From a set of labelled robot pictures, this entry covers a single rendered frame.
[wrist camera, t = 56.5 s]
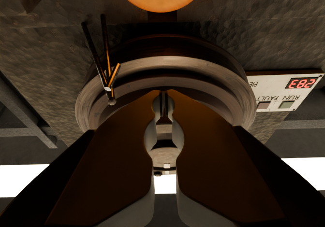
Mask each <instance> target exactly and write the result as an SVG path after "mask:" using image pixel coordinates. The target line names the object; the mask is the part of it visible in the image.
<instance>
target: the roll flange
mask: <svg viewBox="0 0 325 227"><path fill-rule="evenodd" d="M154 41H180V42H187V43H194V44H197V45H201V46H204V47H207V48H209V49H212V50H214V51H216V52H218V53H219V54H221V55H223V56H224V57H226V58H227V59H228V60H230V61H231V62H232V63H233V64H234V65H235V66H236V68H237V69H238V70H239V72H240V74H241V76H242V77H243V78H244V79H245V80H246V81H247V82H248V78H247V76H246V74H245V71H244V69H243V68H242V66H241V64H240V63H239V62H238V61H237V59H236V58H235V57H234V56H233V55H231V54H230V53H229V52H228V51H226V50H225V49H223V48H222V47H220V46H218V45H216V44H214V43H212V42H209V41H207V40H206V39H204V38H202V37H200V36H198V35H195V34H193V33H189V32H186V31H181V30H175V29H158V30H151V31H146V32H142V33H139V34H136V35H134V36H131V37H129V38H127V39H126V40H124V41H122V42H121V43H120V44H117V45H115V46H114V47H112V48H110V49H109V52H110V56H111V55H113V54H114V53H116V52H118V51H120V50H122V49H125V48H127V47H130V46H133V45H137V44H141V43H147V42H154ZM99 59H100V62H103V61H104V60H105V59H104V53H103V54H101V55H100V56H99ZM95 69H96V65H95V62H93V63H92V65H91V66H90V68H89V69H88V71H87V73H86V75H85V78H84V80H83V84H82V87H83V86H84V84H85V83H86V82H87V81H88V79H89V77H90V76H91V74H92V72H93V71H94V70H95Z"/></svg>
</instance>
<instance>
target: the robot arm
mask: <svg viewBox="0 0 325 227"><path fill-rule="evenodd" d="M163 101H164V106H165V116H168V118H169V119H170V120H171V121H172V141H173V143H174V144H175V145H176V147H177V148H178V149H179V151H180V154H179V155H178V157H177V159H176V196H177V209H178V215H179V217H180V219H181V221H182V222H183V223H185V224H186V225H188V226H190V227H325V197H324V196H323V195H322V194H321V193H320V192H319V191H318V190H317V189H316V188H315V187H314V186H313V185H312V184H311V183H310V182H308V181H307V180H306V179H305V178H304V177H303V176H302V175H300V174H299V173H298V172H297V171H296V170H294V169H293V168H292V167H291V166H289V165H288V164H287V163H286V162H285V161H283V160H282V159H281V158H280V157H278V156H277V155H276V154H275V153H274V152H272V151H271V150H270V149H269V148H267V147H266V146H265V145H264V144H262V143H261V142H260V141H259V140H257V139H256V138H255V137H254V136H253V135H251V134H250V133H249V132H248V131H246V130H245V129H244V128H243V127H242V126H233V125H231V124H230V123H229V122H228V121H227V120H225V119H224V118H223V117H222V116H220V115H219V114H218V113H216V112H215V111H213V110H212V109H210V108H209V107H207V106H205V105H203V104H201V103H199V102H197V101H195V100H193V99H191V98H189V97H187V96H185V95H183V94H181V93H180V92H178V91H176V90H173V89H170V90H167V91H160V90H152V91H150V92H149V93H147V94H145V95H144V96H142V97H140V98H138V99H137V100H135V101H133V102H131V103H130V104H128V105H126V106H125V107H123V108H121V109H120V110H118V111H117V112H115V113H114V114H113V115H111V116H110V117H109V118H108V119H106V120H105V121H104V122H103V123H102V124H101V125H100V126H99V127H98V128H97V129H88V130H87V131H86V132H85V133H84V134H83V135H82V136H81V137H79V138H78V139H77V140H76V141H75V142H74V143H73V144H72V145H71V146H69V147H68V148H67V149H66V150H65V151H64V152H63V153H62V154H61V155H59V156H58V157H57V158H56V159H55V160H54V161H53V162H52V163H50V164H49V165H48V166H47V167H46V168H45V169H44V170H43V171H42V172H40V173H39V174H38V175H37V176H36V177H35V178H34V179H33V180H32V181H31V182H29V183H28V184H27V185H26V186H25V187H24V188H23V189H22V190H21V191H20V192H19V193H18V194H17V196H16V197H15V198H14V199H13V200H12V201H11V202H10V203H9V204H8V205H7V207H6V208H5V209H4V210H3V211H2V212H1V214H0V227H144V226H146V225H147V224H148V223H149V222H150V221H151V220H152V218H153V214H154V200H155V183H154V171H153V161H152V158H151V157H150V155H149V153H150V151H151V149H152V147H153V146H154V145H155V144H156V142H157V133H156V123H157V121H158V120H159V119H160V117H163Z"/></svg>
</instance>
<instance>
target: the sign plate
mask: <svg viewBox="0 0 325 227"><path fill-rule="evenodd" d="M245 74H246V76H247V78H248V82H249V85H250V86H251V88H252V90H253V92H254V95H255V98H256V103H257V106H258V105H259V103H260V102H270V104H269V106H268V108H267V109H257V111H256V112H274V111H295V110H296V109H297V107H298V106H299V105H300V104H301V102H302V101H303V100H304V99H305V97H306V96H307V95H308V94H309V93H310V92H311V90H312V89H313V88H314V87H315V85H316V84H317V83H318V82H319V81H320V79H321V78H322V77H323V75H324V74H325V73H324V72H323V70H322V69H320V70H289V71H245ZM294 80H298V81H294ZM303 80H307V81H306V83H305V84H304V85H303V83H304V82H305V81H303ZM310 80H315V81H314V83H312V82H313V81H310ZM292 81H293V84H295V85H292ZM300 81H302V82H301V84H302V85H303V87H302V85H299V86H298V87H301V88H297V85H298V84H299V83H300ZM308 83H312V84H308ZM306 84H307V85H306ZM290 85H291V86H290ZM305 85H306V86H309V87H304V86H305ZM289 86H290V87H293V88H289ZM284 101H294V103H293V105H292V106H291V107H290V108H289V109H279V107H280V106H281V105H282V103H283V102H284Z"/></svg>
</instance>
